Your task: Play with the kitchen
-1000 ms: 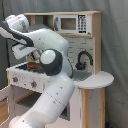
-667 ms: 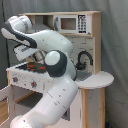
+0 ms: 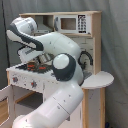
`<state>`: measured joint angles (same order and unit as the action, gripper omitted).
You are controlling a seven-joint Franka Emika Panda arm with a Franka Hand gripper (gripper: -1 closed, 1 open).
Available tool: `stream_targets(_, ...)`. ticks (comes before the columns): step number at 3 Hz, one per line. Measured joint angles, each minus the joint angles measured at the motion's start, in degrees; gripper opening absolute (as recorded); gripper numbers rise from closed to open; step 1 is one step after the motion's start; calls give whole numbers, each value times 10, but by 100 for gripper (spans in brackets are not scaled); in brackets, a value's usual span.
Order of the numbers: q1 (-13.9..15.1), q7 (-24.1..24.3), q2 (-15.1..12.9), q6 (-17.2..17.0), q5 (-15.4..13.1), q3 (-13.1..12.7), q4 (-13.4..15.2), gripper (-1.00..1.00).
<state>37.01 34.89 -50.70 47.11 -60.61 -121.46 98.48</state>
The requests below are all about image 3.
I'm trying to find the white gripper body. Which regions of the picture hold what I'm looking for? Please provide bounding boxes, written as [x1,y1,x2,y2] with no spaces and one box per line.
[18,47,41,63]

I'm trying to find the white oven door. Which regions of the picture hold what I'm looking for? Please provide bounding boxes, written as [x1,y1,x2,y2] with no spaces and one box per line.
[0,86,14,128]

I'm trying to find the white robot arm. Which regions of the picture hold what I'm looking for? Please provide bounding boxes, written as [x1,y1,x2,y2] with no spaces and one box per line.
[7,17,84,128]

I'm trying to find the wooden toy kitchen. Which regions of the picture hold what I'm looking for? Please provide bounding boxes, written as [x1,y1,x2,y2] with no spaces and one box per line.
[5,10,115,128]

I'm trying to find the black toy stovetop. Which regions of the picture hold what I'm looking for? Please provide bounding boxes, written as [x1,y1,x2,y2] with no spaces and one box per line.
[18,64,52,74]

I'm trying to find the red left oven knob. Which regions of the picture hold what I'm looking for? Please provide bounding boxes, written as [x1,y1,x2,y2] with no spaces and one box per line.
[12,76,19,84]

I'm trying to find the red oven knob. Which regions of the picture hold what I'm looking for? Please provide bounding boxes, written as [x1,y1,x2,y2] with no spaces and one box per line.
[31,81,37,88]
[12,76,19,84]

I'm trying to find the red right oven knob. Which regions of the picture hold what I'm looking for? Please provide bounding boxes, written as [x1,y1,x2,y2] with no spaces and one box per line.
[31,81,37,88]

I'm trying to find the grey range hood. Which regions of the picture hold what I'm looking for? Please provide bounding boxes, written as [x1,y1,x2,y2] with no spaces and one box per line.
[35,16,53,34]

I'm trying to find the toy microwave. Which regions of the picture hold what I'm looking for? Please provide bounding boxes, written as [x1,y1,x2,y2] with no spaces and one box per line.
[54,14,91,34]

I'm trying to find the black toy faucet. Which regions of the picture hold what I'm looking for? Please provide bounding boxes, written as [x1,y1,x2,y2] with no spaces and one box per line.
[78,51,93,71]

